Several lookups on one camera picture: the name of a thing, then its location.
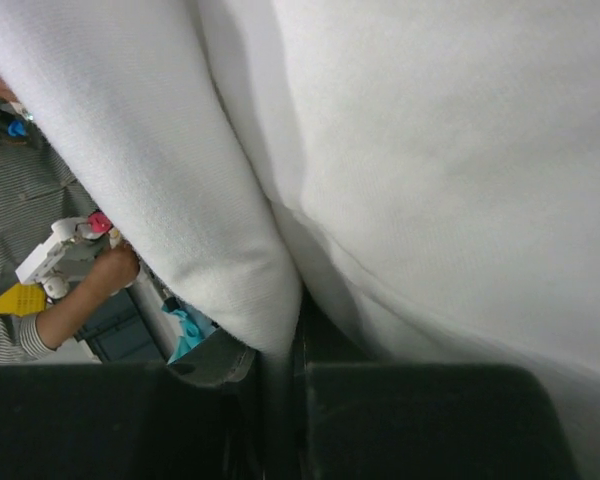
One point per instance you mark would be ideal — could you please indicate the yellow plastic crate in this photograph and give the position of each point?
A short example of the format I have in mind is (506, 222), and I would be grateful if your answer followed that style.
(23, 300)

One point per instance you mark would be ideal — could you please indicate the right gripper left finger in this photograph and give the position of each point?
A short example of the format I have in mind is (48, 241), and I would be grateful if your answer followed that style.
(197, 418)

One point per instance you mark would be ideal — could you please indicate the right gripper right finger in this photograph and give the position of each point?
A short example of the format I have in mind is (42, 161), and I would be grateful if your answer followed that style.
(365, 419)

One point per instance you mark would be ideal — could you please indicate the teal cloth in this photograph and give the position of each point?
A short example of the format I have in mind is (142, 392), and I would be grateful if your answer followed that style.
(194, 326)

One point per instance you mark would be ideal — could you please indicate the person in striped shirt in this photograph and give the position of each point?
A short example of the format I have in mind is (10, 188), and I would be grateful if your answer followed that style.
(37, 189)

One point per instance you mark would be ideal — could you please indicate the white teleoperation device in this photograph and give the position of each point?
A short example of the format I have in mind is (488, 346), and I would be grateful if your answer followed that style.
(67, 255)

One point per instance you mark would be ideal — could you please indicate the white printed t shirt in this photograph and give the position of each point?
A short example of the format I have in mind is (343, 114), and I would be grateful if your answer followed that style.
(428, 170)

